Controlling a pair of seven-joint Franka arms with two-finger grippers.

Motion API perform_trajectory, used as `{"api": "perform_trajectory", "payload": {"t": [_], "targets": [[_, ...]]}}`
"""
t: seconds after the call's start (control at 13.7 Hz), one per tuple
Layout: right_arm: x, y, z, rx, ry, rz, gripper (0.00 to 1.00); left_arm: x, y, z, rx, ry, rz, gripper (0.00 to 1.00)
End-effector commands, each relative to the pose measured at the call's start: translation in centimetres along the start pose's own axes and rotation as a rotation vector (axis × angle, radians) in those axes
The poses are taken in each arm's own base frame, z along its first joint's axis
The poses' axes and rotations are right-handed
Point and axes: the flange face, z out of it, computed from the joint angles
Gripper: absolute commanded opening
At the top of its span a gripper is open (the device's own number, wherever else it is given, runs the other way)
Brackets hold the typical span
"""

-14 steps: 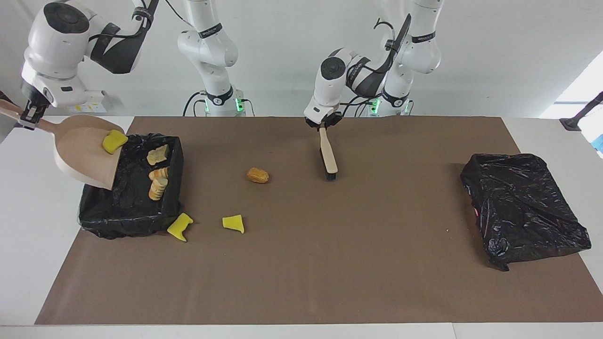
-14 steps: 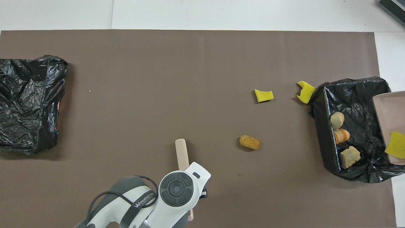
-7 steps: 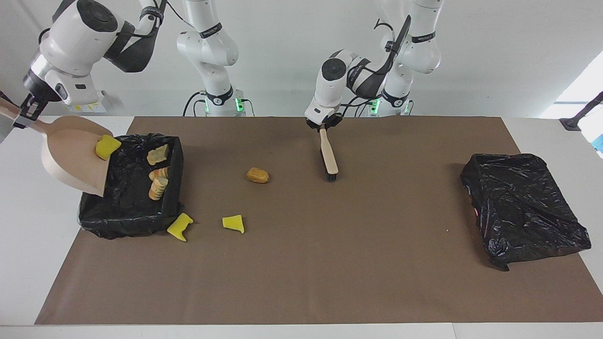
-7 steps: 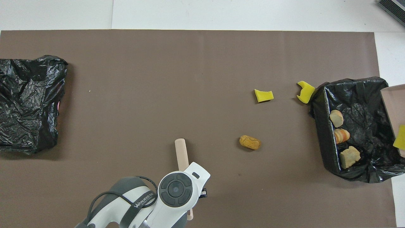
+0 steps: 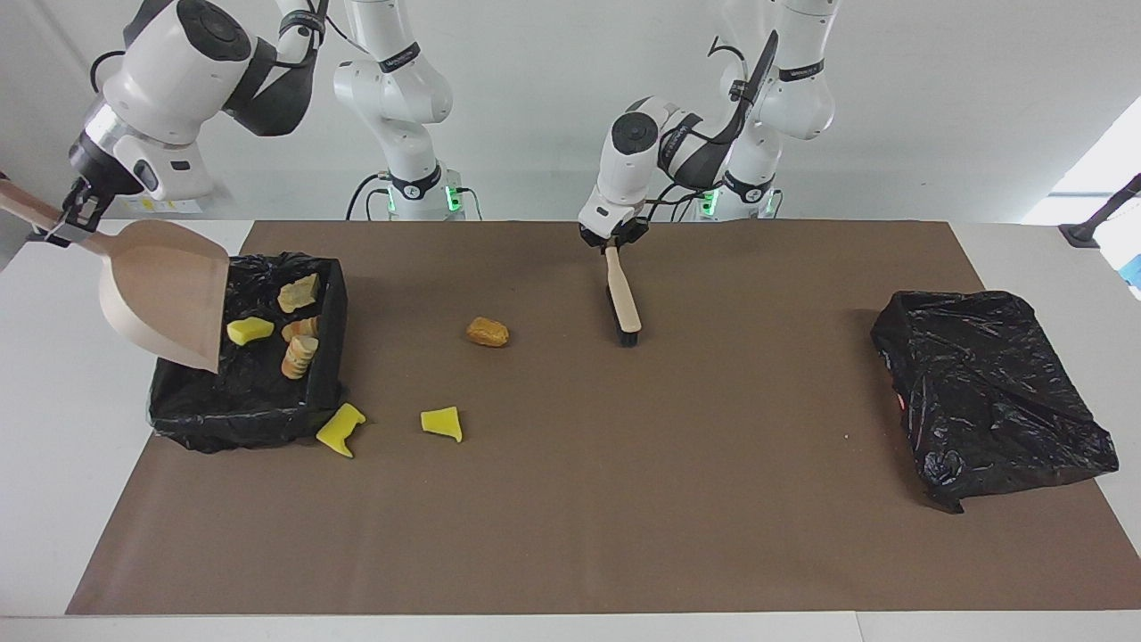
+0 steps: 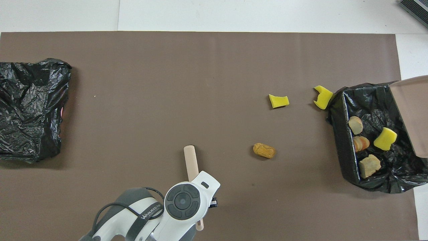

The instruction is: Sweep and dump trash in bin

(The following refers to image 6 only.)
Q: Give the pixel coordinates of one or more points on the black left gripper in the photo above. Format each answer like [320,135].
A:
[214,202]

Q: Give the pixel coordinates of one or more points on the beige hand brush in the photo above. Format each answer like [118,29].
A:
[190,160]

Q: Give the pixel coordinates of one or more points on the large tan stone chunk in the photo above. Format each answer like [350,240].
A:
[369,166]

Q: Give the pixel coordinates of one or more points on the small tan stone chunk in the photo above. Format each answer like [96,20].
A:
[355,125]

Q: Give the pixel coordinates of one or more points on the rounded yellow sponge piece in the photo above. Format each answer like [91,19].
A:
[385,139]

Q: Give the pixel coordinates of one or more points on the beige plastic dustpan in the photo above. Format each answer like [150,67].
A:
[414,110]

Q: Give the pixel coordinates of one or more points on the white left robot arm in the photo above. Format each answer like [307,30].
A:
[184,201]

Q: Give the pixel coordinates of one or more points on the open bin with black bag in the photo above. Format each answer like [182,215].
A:
[344,150]

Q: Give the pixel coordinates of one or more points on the bin wrapped in black bag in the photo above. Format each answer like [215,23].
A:
[30,107]

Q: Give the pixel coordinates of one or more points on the brown sponge chunk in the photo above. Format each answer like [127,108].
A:
[264,150]

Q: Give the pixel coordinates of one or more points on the wedge yellow sponge piece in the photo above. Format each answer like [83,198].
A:
[278,101]

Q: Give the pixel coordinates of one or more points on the brown paper table mat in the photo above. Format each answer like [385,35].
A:
[133,83]

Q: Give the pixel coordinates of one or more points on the notched yellow sponge piece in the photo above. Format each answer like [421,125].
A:
[323,98]

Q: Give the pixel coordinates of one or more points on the dark grey slatted device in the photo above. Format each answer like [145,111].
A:
[416,10]

